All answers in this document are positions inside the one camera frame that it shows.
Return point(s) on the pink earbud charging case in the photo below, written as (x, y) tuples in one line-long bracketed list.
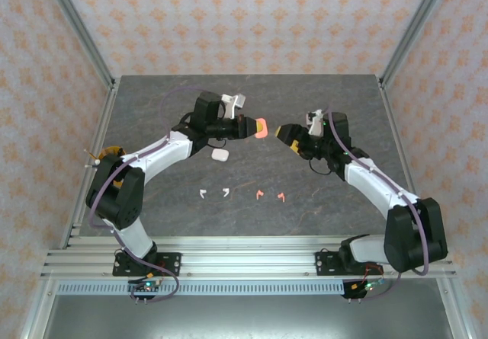
[(263, 128)]

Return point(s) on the white earbud charging case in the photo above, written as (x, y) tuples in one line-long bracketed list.
[(220, 154)]

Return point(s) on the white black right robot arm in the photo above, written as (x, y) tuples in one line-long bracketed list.
[(373, 183)]

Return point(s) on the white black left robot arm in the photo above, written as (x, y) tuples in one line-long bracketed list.
[(164, 152)]

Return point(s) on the yellow pen cup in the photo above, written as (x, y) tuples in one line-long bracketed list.
[(110, 151)]

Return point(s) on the white tipped pen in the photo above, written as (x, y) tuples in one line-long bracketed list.
[(93, 165)]

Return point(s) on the yellow pencil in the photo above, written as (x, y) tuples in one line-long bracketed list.
[(89, 154)]

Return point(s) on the grey metal panel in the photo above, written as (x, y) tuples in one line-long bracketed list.
[(244, 316)]

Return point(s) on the aluminium right table side rail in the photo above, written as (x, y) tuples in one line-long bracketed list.
[(396, 133)]

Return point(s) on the aluminium table side rail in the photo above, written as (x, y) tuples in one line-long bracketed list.
[(396, 133), (104, 118)]

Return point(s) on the aluminium left table side rail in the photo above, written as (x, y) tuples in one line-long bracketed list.
[(104, 118)]

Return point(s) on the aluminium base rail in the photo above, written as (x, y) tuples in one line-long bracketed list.
[(248, 257)]

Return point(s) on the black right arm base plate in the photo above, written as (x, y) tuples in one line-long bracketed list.
[(324, 263)]

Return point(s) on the aluminium right frame post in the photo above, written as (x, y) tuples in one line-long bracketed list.
[(415, 26)]

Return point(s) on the aluminium frame post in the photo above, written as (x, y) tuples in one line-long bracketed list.
[(79, 26), (415, 26)]

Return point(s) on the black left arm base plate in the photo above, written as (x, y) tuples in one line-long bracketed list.
[(169, 263)]

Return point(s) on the aluminium left frame post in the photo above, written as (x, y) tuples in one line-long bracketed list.
[(79, 26)]

